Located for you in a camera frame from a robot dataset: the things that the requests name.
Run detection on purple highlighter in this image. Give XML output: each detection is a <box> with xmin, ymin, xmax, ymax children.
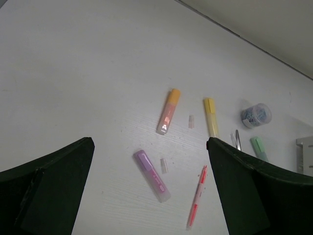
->
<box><xmin>134</xmin><ymin>150</ymin><xmax>171</xmax><ymax>203</ymax></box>

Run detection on yellow highlighter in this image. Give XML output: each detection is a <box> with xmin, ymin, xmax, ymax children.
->
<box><xmin>204</xmin><ymin>98</ymin><xmax>220</xmax><ymax>138</ymax></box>

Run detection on green highlighter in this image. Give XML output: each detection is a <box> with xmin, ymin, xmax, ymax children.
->
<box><xmin>250</xmin><ymin>137</ymin><xmax>268</xmax><ymax>162</ymax></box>

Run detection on orange highlighter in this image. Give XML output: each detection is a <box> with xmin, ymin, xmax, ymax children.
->
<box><xmin>156</xmin><ymin>89</ymin><xmax>180</xmax><ymax>135</ymax></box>

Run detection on jar of paper clips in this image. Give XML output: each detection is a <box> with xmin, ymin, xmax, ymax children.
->
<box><xmin>240</xmin><ymin>103</ymin><xmax>272</xmax><ymax>128</ymax></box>

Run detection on red pen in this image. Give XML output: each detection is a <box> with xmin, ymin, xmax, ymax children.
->
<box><xmin>186</xmin><ymin>165</ymin><xmax>207</xmax><ymax>230</ymax></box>

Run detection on white slotted organizer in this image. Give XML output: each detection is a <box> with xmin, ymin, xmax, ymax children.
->
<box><xmin>296</xmin><ymin>136</ymin><xmax>313</xmax><ymax>176</ymax></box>

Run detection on black handled scissors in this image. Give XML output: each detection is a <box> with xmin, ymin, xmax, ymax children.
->
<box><xmin>235</xmin><ymin>129</ymin><xmax>242</xmax><ymax>151</ymax></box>

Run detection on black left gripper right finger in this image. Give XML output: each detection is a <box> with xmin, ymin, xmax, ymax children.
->
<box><xmin>206</xmin><ymin>137</ymin><xmax>313</xmax><ymax>235</ymax></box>

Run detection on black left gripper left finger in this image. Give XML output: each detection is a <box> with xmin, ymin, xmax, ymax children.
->
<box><xmin>0</xmin><ymin>137</ymin><xmax>94</xmax><ymax>235</ymax></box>

